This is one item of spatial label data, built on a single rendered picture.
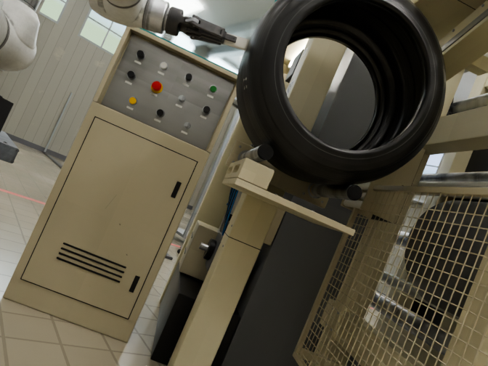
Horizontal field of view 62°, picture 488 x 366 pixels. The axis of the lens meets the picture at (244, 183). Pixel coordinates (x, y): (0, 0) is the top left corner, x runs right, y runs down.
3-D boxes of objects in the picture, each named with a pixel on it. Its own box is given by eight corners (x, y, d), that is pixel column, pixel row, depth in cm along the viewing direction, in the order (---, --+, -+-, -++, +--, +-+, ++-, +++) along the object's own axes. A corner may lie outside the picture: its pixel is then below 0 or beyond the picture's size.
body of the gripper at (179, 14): (170, 0, 112) (203, 11, 113) (171, 12, 120) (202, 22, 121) (163, 26, 111) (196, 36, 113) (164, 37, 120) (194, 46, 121)
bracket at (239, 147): (224, 165, 147) (235, 139, 148) (322, 208, 153) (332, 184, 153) (226, 164, 144) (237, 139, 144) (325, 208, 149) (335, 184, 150)
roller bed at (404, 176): (339, 205, 167) (367, 138, 168) (371, 219, 169) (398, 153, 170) (360, 208, 147) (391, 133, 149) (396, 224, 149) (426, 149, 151)
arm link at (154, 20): (152, 4, 120) (173, 11, 120) (144, 33, 119) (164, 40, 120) (150, -10, 111) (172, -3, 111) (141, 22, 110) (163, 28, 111)
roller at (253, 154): (244, 167, 146) (237, 156, 145) (254, 160, 146) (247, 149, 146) (263, 163, 111) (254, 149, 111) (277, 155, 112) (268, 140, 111)
